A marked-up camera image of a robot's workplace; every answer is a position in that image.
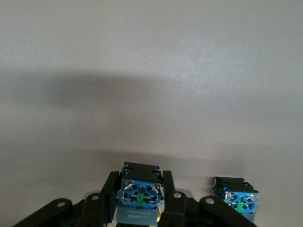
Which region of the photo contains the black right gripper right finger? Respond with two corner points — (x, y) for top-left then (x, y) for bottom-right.
(157, 170), (258, 227)

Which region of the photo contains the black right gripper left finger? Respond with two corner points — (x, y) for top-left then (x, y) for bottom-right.
(11, 171), (121, 227)

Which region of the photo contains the yellow push button switch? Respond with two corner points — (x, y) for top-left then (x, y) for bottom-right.
(212, 176), (260, 223)

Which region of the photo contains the red push button switch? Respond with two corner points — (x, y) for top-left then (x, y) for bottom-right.
(117, 162), (165, 225)

